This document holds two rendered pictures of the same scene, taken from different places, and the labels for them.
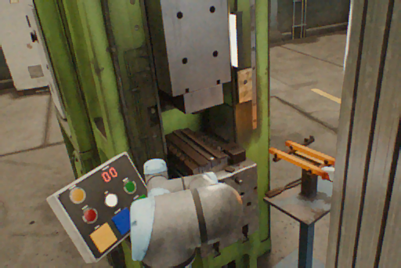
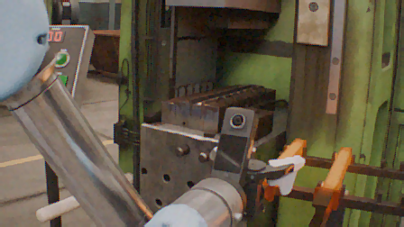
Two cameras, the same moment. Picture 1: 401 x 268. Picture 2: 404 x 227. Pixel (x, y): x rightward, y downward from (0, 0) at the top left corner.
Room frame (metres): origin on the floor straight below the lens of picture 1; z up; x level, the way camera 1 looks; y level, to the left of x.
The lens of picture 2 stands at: (0.85, -1.14, 1.25)
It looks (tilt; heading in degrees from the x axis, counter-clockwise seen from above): 13 degrees down; 59
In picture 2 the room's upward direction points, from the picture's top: 3 degrees clockwise
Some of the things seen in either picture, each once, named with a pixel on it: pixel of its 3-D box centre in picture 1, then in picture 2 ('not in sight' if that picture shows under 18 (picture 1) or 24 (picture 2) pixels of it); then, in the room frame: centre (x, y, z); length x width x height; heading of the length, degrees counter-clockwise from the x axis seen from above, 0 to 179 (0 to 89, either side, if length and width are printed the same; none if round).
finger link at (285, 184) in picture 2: not in sight; (287, 177); (1.32, -0.65, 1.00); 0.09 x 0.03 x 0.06; 178
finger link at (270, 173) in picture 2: not in sight; (269, 170); (1.27, -0.66, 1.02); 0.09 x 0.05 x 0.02; 178
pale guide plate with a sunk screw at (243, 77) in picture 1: (244, 85); (314, 13); (1.74, -0.27, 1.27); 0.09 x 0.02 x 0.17; 117
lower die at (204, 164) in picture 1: (190, 150); (224, 103); (1.67, 0.05, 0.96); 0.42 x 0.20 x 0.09; 27
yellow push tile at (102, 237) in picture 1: (103, 237); not in sight; (1.00, 0.38, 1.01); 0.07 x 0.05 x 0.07; 142
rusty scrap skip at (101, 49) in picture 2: not in sight; (124, 54); (3.94, 6.72, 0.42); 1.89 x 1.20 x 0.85; 106
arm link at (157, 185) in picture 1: (165, 193); not in sight; (0.91, 0.12, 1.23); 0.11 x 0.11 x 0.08; 9
